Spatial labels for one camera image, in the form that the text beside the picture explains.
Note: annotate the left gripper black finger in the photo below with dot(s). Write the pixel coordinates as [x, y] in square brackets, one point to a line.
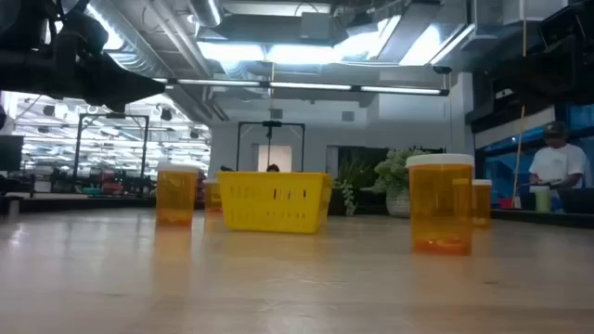
[118, 101]
[125, 81]

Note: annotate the amber pill bottle white cap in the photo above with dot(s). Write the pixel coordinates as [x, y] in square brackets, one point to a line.
[482, 204]
[212, 197]
[176, 199]
[441, 209]

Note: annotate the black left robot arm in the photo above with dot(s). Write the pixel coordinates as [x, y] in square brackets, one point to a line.
[23, 69]

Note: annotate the yellow plastic slotted basket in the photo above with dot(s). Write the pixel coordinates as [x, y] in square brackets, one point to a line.
[274, 204]

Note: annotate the standing person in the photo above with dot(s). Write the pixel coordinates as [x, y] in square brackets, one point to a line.
[557, 162]

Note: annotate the black monitor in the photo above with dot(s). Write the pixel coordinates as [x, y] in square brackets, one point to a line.
[10, 153]

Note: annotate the dark clipboard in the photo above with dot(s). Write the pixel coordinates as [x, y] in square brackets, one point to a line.
[540, 183]

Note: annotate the pale green cup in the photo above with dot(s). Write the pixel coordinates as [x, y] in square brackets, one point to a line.
[541, 199]

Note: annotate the small red container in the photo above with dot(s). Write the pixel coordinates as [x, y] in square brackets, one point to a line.
[506, 203]

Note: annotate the long ceiling light bar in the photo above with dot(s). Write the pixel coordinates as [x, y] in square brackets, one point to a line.
[306, 86]

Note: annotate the bushy plant in white pot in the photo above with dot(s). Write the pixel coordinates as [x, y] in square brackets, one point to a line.
[394, 176]

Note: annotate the succulent plant in dark pot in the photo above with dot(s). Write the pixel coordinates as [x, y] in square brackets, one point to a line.
[352, 178]

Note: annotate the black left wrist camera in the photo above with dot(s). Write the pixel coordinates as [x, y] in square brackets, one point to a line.
[83, 32]

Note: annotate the large black frame rig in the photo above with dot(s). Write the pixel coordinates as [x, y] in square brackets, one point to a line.
[78, 148]

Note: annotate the black dome security camera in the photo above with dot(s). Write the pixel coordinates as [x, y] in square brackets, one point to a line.
[442, 69]

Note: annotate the silver ceiling air duct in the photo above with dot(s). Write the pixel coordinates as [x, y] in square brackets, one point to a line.
[206, 11]

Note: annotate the black aluminium table frame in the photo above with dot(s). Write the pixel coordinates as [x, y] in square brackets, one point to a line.
[93, 205]

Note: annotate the black frame rig with camera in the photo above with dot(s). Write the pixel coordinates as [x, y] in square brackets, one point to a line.
[238, 148]

